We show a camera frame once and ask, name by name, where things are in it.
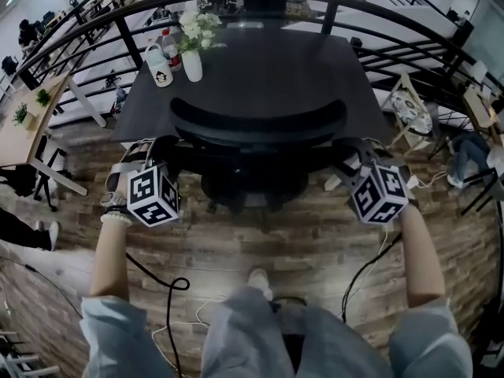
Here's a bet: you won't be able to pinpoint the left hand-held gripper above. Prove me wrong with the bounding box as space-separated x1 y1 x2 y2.
106 135 180 228

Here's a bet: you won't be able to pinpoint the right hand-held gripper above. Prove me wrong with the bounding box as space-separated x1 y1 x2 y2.
333 137 410 226

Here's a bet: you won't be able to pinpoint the black mesh office chair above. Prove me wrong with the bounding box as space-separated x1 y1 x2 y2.
157 96 350 217

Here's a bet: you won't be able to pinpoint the person's left forearm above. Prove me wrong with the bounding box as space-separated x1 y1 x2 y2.
89 222 132 302

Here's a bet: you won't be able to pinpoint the person's right forearm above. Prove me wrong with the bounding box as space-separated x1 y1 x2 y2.
399 202 447 309

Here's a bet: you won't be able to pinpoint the wooden chair with patterned cushion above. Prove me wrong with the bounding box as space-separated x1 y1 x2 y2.
384 72 434 154

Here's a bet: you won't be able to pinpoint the white vase with flowers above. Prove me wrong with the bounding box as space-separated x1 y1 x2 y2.
175 10 228 83

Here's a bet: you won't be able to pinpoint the clear plastic bottle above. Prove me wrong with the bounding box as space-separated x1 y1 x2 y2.
161 28 183 73

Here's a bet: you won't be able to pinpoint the black desk with white legs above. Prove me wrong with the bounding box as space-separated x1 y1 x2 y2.
112 25 391 191

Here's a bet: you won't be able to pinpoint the light wooden table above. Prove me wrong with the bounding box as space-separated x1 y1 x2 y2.
0 72 108 197

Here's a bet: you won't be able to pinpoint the wooden desk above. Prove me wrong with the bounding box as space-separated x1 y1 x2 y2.
462 84 502 134

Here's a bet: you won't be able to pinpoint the black metal railing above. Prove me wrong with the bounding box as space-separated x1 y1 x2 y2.
15 0 504 133

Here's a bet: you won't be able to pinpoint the person's white shoe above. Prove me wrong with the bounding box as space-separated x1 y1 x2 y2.
247 268 273 301

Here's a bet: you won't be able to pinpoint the person's light shirt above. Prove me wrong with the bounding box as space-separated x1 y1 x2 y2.
80 295 474 378

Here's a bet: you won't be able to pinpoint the person's light grey trousers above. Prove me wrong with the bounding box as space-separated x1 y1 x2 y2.
200 285 391 378

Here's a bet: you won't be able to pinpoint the white beaded bracelet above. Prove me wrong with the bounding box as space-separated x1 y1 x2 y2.
99 213 132 228

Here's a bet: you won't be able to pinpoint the white floor cable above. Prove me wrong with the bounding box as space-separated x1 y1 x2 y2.
151 297 222 370
417 169 450 191

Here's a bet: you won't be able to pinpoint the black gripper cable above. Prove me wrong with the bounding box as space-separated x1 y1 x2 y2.
125 250 191 378
340 232 403 323

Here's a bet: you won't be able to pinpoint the black floor cable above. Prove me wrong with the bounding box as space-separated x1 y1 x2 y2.
0 256 84 319

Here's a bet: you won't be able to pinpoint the white metal furniture frame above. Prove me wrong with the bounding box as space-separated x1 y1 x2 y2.
0 328 61 378

